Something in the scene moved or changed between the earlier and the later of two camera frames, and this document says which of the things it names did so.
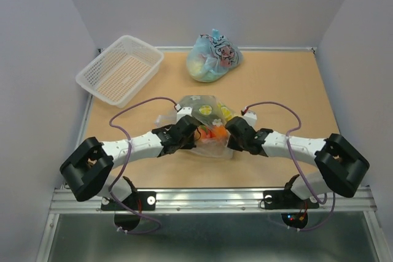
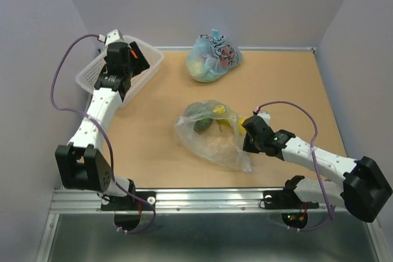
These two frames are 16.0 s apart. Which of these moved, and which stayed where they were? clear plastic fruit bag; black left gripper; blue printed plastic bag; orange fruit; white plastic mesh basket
Moved: clear plastic fruit bag; orange fruit; black left gripper
Stayed: blue printed plastic bag; white plastic mesh basket
